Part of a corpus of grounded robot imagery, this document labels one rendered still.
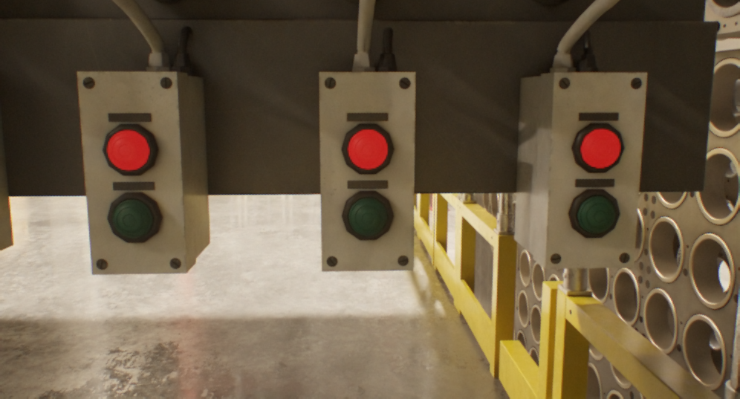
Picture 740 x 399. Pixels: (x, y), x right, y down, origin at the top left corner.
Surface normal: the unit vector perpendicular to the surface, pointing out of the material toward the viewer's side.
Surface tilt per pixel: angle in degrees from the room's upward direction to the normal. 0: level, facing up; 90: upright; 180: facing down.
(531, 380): 0
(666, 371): 0
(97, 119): 90
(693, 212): 90
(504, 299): 90
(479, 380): 0
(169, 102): 90
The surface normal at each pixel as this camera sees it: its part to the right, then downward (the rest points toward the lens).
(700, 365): 0.03, -0.69
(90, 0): 0.04, 0.15
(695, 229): -1.00, 0.00
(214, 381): 0.00, -0.99
